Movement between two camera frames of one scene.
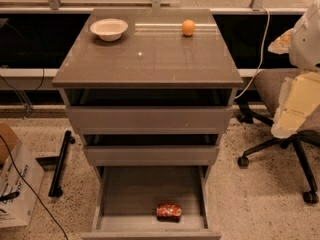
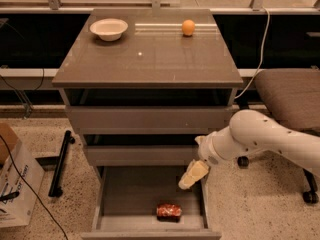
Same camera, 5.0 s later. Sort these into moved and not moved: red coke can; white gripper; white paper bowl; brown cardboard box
Moved: white gripper
Not moved: white paper bowl; brown cardboard box; red coke can
